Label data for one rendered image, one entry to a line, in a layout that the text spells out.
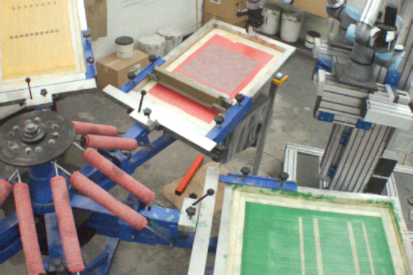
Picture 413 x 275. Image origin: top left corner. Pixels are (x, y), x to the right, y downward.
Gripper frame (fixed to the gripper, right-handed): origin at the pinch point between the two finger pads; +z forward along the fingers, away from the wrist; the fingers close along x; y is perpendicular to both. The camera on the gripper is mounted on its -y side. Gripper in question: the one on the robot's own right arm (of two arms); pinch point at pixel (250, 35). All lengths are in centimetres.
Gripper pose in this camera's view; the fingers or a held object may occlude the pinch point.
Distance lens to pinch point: 217.0
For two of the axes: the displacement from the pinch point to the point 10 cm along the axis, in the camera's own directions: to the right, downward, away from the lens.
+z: 0.8, 6.7, 7.4
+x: 6.0, -6.2, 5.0
